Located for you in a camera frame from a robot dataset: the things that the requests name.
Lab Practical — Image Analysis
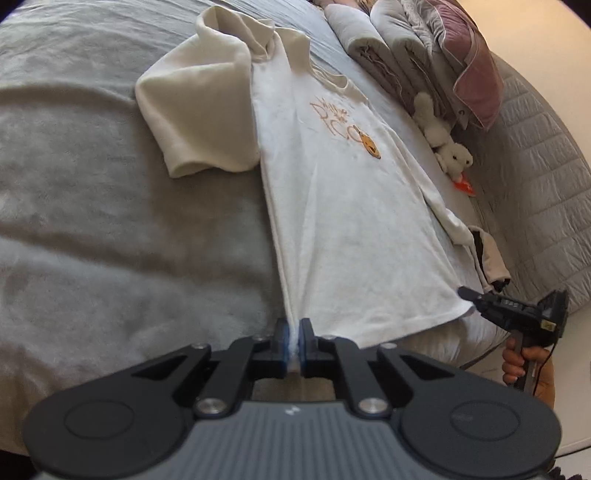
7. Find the white Winnie the Pooh sweatshirt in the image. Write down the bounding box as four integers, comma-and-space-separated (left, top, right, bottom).
135, 6, 473, 347

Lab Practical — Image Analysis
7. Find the person right hand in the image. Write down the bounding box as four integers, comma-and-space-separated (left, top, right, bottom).
502, 337, 554, 388

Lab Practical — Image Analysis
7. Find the cream folded garment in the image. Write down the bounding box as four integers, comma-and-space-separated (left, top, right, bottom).
469, 226, 511, 293

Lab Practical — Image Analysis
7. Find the orange book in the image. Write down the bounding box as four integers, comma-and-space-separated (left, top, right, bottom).
453, 175, 476, 198

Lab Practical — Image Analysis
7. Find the grey quilted headboard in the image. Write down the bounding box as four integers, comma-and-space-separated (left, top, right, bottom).
456, 58, 590, 312

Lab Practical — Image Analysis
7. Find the white plush dog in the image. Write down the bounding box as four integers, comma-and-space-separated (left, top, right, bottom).
413, 92, 474, 182

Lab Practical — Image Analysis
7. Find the grey bed sheet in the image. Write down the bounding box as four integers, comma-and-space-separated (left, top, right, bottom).
0, 0, 523, 453

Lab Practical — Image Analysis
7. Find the mauve pillow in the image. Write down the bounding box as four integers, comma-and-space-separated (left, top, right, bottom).
424, 1, 504, 131

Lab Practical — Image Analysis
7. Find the folded grey quilt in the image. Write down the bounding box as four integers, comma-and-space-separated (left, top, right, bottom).
322, 1, 470, 127

